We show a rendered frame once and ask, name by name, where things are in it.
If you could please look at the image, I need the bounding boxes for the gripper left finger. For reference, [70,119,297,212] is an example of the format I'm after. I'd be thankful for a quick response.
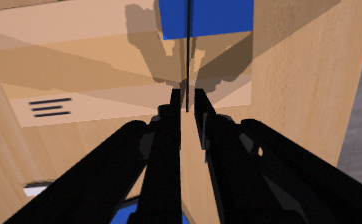
[3,89,183,224]

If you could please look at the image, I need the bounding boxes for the blue notebook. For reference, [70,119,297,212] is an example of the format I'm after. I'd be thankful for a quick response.
[110,196,190,224]

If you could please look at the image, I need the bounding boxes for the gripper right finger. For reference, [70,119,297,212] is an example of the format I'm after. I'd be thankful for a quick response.
[194,89,362,224]

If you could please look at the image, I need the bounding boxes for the cardboard box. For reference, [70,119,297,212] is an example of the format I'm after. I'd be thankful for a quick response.
[0,0,253,127]

